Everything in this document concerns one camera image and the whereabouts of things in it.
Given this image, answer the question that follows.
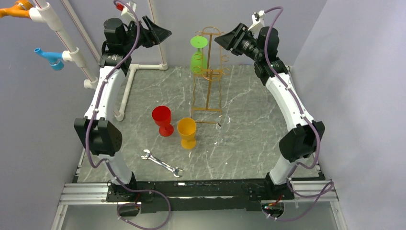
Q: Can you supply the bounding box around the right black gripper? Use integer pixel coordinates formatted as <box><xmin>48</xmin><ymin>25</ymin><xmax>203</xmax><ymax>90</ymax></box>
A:
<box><xmin>214</xmin><ymin>23</ymin><xmax>263</xmax><ymax>62</ymax></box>

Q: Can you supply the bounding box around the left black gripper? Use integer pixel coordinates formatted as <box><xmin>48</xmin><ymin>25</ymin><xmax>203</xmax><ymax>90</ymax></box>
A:
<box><xmin>123</xmin><ymin>15</ymin><xmax>172</xmax><ymax>53</ymax></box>

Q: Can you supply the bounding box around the green plastic wine glass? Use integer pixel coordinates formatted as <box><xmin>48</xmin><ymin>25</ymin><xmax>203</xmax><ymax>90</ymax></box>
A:
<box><xmin>190</xmin><ymin>36</ymin><xmax>208</xmax><ymax>74</ymax></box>

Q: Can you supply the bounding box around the red plastic wine glass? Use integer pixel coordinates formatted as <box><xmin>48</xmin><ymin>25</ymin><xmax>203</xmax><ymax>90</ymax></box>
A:
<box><xmin>151</xmin><ymin>105</ymin><xmax>174</xmax><ymax>137</ymax></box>

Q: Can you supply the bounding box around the clear wine glass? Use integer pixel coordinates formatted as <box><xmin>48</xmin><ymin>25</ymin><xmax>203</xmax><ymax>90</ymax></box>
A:
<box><xmin>214</xmin><ymin>115</ymin><xmax>231</xmax><ymax>147</ymax></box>

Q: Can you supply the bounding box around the orange plastic wine glass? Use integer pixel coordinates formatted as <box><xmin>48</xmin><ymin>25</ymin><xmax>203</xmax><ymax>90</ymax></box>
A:
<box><xmin>177</xmin><ymin>117</ymin><xmax>196</xmax><ymax>150</ymax></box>

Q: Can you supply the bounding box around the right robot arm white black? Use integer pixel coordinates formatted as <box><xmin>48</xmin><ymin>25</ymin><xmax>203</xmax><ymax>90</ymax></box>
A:
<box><xmin>215</xmin><ymin>23</ymin><xmax>325</xmax><ymax>199</ymax></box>

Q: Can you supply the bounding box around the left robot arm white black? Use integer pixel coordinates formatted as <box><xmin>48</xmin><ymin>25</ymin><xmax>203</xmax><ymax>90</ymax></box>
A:
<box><xmin>74</xmin><ymin>16</ymin><xmax>172</xmax><ymax>201</ymax></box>

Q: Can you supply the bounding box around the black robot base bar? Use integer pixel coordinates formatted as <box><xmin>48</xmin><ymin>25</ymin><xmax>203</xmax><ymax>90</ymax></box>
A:
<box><xmin>106</xmin><ymin>178</ymin><xmax>294</xmax><ymax>213</ymax></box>

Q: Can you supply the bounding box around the blue pipe fitting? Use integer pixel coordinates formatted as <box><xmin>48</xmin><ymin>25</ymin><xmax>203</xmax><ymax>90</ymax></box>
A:
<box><xmin>34</xmin><ymin>47</ymin><xmax>64</xmax><ymax>71</ymax></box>

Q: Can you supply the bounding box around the silver open-end wrench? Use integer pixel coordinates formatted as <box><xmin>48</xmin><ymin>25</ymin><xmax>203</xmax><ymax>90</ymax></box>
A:
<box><xmin>141</xmin><ymin>149</ymin><xmax>183</xmax><ymax>178</ymax></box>

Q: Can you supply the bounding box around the orange pipe fitting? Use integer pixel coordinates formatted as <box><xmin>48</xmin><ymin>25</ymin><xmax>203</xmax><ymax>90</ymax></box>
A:
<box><xmin>0</xmin><ymin>0</ymin><xmax>33</xmax><ymax>19</ymax></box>

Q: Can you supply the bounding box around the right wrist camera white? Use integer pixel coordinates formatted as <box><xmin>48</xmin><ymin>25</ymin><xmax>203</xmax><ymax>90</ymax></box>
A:
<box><xmin>248</xmin><ymin>10</ymin><xmax>266</xmax><ymax>34</ymax></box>

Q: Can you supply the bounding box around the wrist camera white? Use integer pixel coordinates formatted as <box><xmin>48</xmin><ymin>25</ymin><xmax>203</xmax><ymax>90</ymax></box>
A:
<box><xmin>248</xmin><ymin>10</ymin><xmax>266</xmax><ymax>34</ymax></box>
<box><xmin>115</xmin><ymin>0</ymin><xmax>136</xmax><ymax>22</ymax></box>

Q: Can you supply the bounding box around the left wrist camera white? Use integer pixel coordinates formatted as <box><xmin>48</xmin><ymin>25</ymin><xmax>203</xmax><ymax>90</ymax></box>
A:
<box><xmin>115</xmin><ymin>0</ymin><xmax>136</xmax><ymax>22</ymax></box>

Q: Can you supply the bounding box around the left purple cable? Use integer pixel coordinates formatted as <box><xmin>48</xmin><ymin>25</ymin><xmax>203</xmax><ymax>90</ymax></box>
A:
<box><xmin>85</xmin><ymin>0</ymin><xmax>172</xmax><ymax>230</ymax></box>

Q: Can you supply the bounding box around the gold wire wine glass rack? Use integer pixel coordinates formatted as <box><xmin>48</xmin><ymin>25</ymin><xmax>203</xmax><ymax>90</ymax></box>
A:
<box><xmin>190</xmin><ymin>26</ymin><xmax>230</xmax><ymax>118</ymax></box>

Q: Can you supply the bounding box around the white PVC pipe frame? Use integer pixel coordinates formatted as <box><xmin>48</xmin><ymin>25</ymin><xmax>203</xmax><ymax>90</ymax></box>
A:
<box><xmin>28</xmin><ymin>0</ymin><xmax>168</xmax><ymax>121</ymax></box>

